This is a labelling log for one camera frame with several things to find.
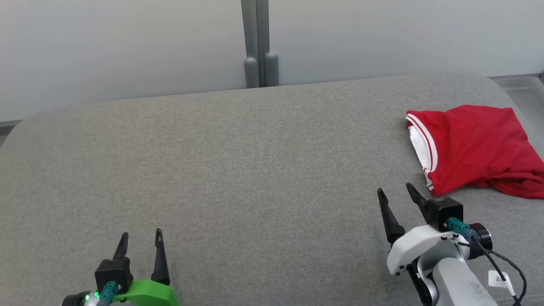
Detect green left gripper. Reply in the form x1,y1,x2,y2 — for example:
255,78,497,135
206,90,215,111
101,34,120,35
62,229,180,306

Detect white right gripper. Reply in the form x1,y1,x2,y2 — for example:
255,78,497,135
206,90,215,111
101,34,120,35
377,183,493,277

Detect red Bulls basketball jersey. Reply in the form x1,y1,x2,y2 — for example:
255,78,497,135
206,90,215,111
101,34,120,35
405,105,544,197

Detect red shorts with white stripe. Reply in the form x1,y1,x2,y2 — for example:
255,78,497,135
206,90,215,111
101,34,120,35
467,170,544,199

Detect grey fabric sofa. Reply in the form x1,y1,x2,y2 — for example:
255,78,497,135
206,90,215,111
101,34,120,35
0,74,544,306

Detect left camera cable teal plug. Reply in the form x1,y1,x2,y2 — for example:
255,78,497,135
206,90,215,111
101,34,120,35
97,281,119,306

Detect white cable label tag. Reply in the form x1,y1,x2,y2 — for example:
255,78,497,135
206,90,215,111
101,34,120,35
488,271,510,289

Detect grey metal partition post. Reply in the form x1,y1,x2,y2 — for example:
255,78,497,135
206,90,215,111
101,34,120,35
241,0,279,88

